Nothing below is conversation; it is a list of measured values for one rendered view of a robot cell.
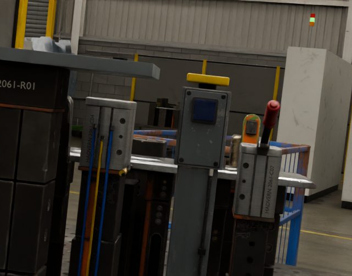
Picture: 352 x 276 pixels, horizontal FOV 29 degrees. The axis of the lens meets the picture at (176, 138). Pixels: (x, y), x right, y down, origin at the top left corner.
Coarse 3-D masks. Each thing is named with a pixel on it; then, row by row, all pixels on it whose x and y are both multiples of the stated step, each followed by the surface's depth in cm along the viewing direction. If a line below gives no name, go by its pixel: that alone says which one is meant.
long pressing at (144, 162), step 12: (72, 156) 126; (132, 156) 137; (144, 156) 140; (132, 168) 125; (144, 168) 125; (156, 168) 125; (168, 168) 125; (228, 168) 135; (288, 180) 124; (300, 180) 124
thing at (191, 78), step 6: (192, 78) 97; (198, 78) 97; (204, 78) 97; (210, 78) 97; (216, 78) 97; (222, 78) 97; (228, 78) 97; (198, 84) 100; (204, 84) 99; (210, 84) 98; (216, 84) 97; (222, 84) 97; (228, 84) 97
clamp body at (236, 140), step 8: (232, 136) 152; (240, 136) 147; (232, 144) 147; (232, 152) 147; (232, 160) 147; (232, 184) 147; (232, 192) 147; (232, 200) 148; (232, 216) 148; (232, 224) 148; (224, 232) 148; (232, 232) 148; (224, 240) 149; (224, 248) 148; (224, 256) 148; (224, 264) 148; (224, 272) 148
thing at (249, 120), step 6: (252, 114) 147; (246, 120) 147; (252, 120) 147; (258, 120) 146; (246, 126) 146; (252, 126) 146; (258, 126) 146; (246, 132) 146; (252, 132) 146; (258, 132) 146; (246, 138) 146; (252, 138) 146; (258, 138) 146
